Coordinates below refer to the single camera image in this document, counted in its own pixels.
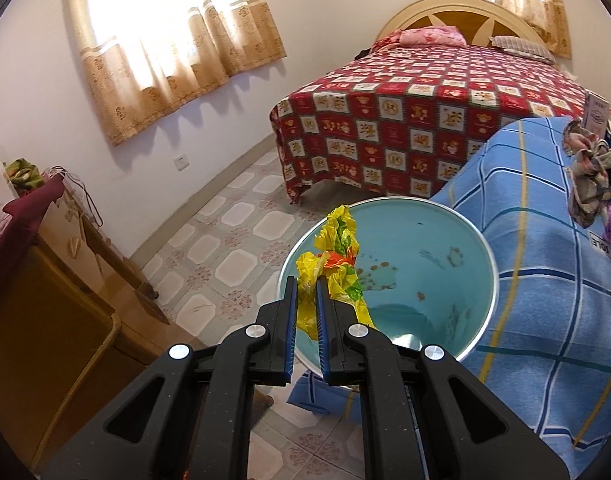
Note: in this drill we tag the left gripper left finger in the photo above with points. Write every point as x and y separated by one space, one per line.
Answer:
188 415

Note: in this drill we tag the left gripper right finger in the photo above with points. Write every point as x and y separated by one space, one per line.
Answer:
424 415

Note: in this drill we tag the yellow wrapper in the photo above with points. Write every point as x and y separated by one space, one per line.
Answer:
337 249

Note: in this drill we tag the light blue trash bin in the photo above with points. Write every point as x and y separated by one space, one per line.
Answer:
428 275

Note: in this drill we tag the blue plaid tablecloth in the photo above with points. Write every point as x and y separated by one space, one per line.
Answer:
547 350

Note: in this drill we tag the wooden dresser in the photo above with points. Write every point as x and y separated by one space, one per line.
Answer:
78 323

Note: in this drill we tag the maroon dresser cloth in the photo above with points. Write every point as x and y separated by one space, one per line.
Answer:
27 213

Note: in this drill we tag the green cloth on dresser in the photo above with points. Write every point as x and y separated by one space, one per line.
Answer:
24 176

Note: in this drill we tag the red patterned bedspread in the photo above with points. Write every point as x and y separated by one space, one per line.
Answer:
405 120

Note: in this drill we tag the crumpled patterned wrapper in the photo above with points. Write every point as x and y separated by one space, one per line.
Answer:
590 159

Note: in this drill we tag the white tall carton box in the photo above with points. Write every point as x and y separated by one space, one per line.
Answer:
595 113

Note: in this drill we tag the striped pillow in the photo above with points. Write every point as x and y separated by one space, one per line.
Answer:
523 48

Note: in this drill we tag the pink floral pillow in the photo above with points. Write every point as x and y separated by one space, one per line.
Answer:
448 36

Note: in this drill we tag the left window tan curtain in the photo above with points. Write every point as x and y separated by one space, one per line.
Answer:
145 59

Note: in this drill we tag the cream wooden headboard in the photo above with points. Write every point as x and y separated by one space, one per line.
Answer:
477 20

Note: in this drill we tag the white wall socket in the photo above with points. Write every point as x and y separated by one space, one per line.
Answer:
181 162

